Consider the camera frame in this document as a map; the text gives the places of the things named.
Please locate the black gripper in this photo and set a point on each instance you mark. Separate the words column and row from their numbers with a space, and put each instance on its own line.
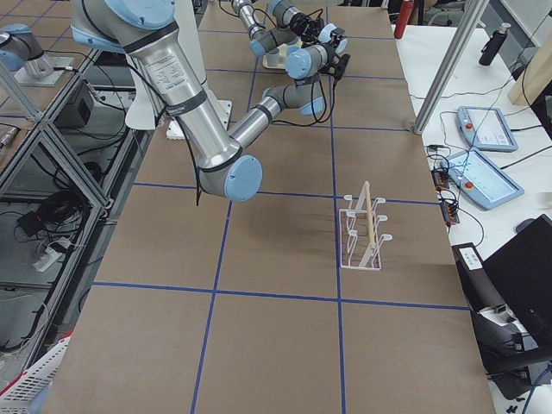
column 343, row 63
column 307, row 27

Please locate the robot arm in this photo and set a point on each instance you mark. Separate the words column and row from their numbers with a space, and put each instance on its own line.
column 147, row 32
column 290, row 24

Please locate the grey plastic cup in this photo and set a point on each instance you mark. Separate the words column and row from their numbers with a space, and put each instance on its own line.
column 273, row 57

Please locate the cream plastic tray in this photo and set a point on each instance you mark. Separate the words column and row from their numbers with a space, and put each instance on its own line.
column 283, row 52

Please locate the red bottle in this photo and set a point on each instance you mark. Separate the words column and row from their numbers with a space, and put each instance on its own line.
column 403, row 18

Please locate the orange black connector hub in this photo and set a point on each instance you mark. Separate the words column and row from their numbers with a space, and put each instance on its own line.
column 440, row 179

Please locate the left teach pendant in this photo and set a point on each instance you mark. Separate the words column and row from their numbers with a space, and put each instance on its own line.
column 486, row 129

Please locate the teach pendant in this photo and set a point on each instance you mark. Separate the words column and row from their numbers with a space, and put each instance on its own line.
column 486, row 129
column 482, row 181

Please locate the right teach pendant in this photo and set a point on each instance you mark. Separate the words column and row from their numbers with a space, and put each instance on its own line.
column 482, row 181

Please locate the black laptop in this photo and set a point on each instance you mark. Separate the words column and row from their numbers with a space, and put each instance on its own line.
column 521, row 273

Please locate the black box with label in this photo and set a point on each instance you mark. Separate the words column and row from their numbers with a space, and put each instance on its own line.
column 480, row 292

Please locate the white perforated basket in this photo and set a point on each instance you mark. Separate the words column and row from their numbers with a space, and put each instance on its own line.
column 26, row 393

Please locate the aluminium frame post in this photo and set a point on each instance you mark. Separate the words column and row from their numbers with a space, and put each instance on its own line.
column 460, row 39

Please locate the white wire cup rack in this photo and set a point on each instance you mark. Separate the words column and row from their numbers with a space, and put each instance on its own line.
column 360, row 240

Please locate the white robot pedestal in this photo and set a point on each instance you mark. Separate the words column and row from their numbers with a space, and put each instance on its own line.
column 145, row 107

